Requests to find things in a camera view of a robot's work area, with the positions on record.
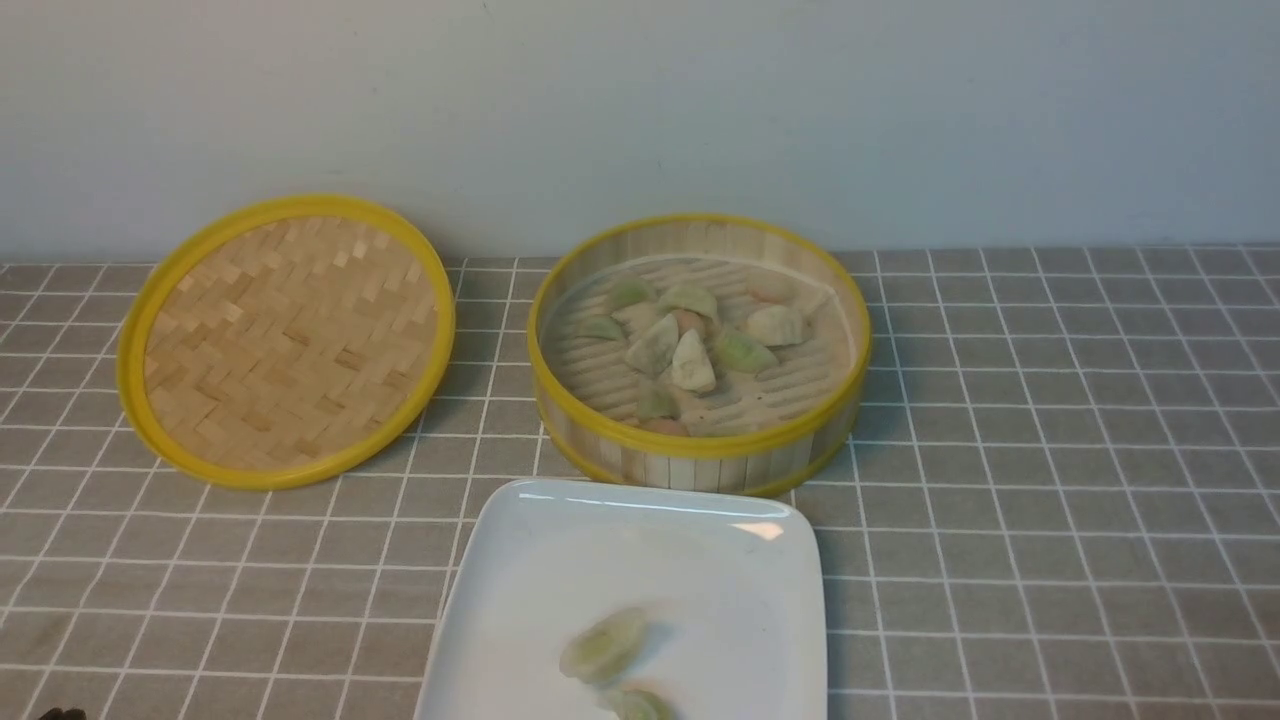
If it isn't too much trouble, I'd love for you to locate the white square ceramic plate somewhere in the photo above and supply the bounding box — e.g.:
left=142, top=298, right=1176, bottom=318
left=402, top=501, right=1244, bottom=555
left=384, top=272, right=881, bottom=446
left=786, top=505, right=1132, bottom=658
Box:
left=415, top=479, right=828, bottom=719

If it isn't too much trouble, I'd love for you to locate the pale green dumpling centre left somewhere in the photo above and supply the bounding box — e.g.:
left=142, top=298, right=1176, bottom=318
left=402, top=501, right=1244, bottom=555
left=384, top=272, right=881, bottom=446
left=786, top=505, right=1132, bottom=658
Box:
left=623, top=313, right=681, bottom=378

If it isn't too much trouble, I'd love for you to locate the small green dumpling far left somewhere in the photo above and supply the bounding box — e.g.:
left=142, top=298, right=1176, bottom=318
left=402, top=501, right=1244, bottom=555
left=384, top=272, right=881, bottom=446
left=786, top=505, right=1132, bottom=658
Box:
left=575, top=315, right=627, bottom=342

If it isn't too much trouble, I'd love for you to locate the white dumpling centre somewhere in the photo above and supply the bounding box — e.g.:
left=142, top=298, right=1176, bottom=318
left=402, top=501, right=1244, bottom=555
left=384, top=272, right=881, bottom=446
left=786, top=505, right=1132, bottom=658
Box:
left=669, top=329, right=717, bottom=395

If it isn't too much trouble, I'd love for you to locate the white dumpling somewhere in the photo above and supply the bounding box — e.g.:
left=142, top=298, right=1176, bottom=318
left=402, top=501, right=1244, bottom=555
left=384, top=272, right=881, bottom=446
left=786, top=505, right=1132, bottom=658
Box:
left=669, top=329, right=717, bottom=395
left=745, top=304, right=808, bottom=347

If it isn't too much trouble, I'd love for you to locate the bamboo steamer basket yellow rim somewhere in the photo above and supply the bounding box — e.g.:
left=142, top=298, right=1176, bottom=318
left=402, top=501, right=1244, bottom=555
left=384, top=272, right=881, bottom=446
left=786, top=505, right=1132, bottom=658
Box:
left=527, top=214, right=872, bottom=496

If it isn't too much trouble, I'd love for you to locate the pink dumpling centre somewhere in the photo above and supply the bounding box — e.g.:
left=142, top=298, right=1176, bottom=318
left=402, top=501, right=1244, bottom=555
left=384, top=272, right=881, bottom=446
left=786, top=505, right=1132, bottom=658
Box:
left=669, top=307, right=708, bottom=340

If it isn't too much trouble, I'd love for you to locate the pink dumpling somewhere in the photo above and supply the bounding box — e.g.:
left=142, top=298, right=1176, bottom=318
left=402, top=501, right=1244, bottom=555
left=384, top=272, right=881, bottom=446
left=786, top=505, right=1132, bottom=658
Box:
left=669, top=307, right=708, bottom=340
left=748, top=284, right=795, bottom=305

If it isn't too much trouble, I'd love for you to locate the pink dumpling front edge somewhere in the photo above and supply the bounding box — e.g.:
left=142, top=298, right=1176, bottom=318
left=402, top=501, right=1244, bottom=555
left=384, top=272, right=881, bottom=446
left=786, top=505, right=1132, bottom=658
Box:
left=637, top=416, right=690, bottom=437

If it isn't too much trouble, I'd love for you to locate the white dumpling right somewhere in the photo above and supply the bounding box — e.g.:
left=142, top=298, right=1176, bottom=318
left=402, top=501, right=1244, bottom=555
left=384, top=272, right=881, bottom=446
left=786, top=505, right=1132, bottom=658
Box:
left=745, top=304, right=808, bottom=347

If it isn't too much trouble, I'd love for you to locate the pink dumpling back right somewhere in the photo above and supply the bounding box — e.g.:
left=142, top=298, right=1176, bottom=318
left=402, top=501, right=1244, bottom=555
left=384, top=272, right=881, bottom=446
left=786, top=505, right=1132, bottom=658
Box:
left=748, top=284, right=795, bottom=305

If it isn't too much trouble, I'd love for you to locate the bamboo steamer lid yellow rim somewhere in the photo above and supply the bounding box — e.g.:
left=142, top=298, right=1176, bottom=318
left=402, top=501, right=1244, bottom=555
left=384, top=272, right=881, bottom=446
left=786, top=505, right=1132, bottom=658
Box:
left=116, top=193, right=457, bottom=491

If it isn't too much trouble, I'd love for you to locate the grey checked tablecloth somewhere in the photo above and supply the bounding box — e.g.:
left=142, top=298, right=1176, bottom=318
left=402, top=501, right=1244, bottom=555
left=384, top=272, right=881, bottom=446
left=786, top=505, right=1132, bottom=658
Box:
left=1, top=246, right=1279, bottom=719

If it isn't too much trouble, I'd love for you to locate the black object bottom left corner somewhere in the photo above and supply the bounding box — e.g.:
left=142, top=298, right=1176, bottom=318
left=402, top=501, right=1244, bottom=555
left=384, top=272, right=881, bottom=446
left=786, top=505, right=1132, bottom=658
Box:
left=38, top=707, right=87, bottom=720

